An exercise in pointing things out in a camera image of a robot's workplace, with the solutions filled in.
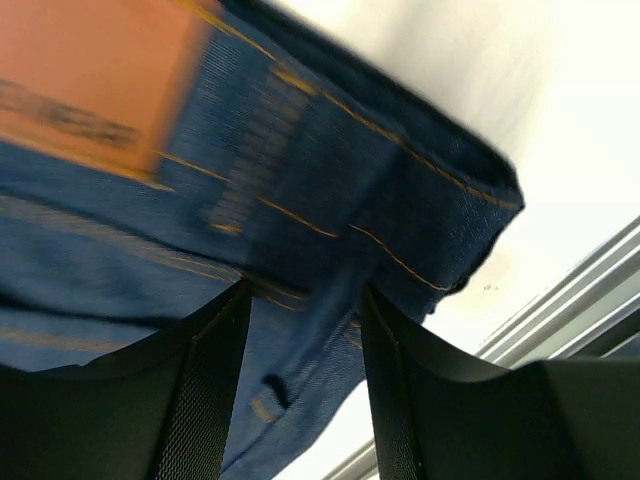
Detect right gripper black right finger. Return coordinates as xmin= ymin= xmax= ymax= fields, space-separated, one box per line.
xmin=361 ymin=284 xmax=639 ymax=480

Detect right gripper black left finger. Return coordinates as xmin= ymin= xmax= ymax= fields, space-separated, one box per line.
xmin=1 ymin=281 xmax=251 ymax=479

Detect dark blue denim trousers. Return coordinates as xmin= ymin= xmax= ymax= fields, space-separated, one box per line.
xmin=1 ymin=1 xmax=524 ymax=479

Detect aluminium table frame rail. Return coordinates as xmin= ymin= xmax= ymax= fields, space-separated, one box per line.
xmin=331 ymin=221 xmax=639 ymax=479

